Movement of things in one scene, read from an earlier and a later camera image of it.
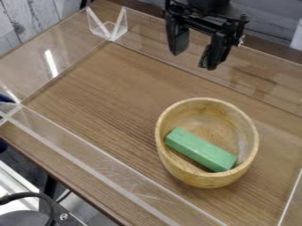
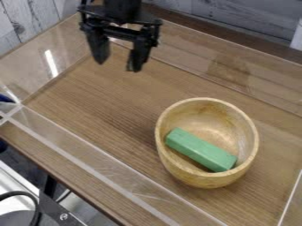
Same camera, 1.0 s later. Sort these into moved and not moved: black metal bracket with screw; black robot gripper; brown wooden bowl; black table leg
Moved: black robot gripper
Not moved: black table leg; brown wooden bowl; black metal bracket with screw
